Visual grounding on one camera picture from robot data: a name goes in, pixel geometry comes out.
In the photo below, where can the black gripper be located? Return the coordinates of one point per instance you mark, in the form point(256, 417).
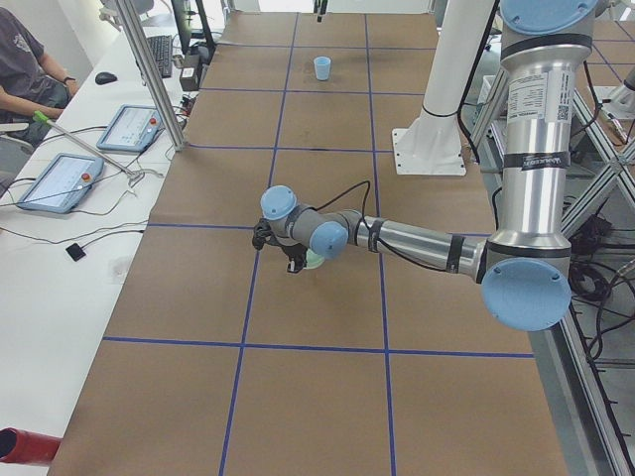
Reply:
point(291, 253)

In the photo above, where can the pale green bowl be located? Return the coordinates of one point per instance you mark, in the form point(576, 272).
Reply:
point(313, 260)

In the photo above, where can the light blue plastic cup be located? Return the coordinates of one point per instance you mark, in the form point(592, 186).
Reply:
point(322, 66)

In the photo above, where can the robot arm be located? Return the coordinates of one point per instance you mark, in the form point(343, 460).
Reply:
point(522, 267)

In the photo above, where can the upper teach pendant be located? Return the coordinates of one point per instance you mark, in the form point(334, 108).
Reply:
point(132, 130)

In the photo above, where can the teach pendant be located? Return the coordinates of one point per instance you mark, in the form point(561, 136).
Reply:
point(132, 130)
point(62, 184)

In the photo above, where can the black box device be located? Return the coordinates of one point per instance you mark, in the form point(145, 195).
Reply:
point(190, 74)

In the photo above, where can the small black square pad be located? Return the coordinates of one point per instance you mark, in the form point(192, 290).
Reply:
point(75, 251)

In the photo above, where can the black monitor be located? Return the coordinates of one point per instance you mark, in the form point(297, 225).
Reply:
point(184, 13)

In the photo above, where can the lower teach pendant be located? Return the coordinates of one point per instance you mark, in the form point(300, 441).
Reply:
point(62, 184)

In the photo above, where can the black keyboard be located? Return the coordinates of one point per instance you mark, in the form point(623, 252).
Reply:
point(161, 48)

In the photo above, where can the black computer mouse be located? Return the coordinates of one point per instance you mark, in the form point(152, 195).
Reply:
point(105, 77)

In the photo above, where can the seated person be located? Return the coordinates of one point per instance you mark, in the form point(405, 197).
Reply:
point(31, 81)

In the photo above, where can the red cylinder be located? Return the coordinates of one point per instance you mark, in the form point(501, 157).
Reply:
point(19, 446)

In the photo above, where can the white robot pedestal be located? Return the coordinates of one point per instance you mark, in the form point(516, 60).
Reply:
point(431, 145)

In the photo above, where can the aluminium frame post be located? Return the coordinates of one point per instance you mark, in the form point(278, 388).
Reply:
point(141, 51)

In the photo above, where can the metal rod with handle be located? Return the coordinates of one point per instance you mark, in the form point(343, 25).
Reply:
point(133, 175)

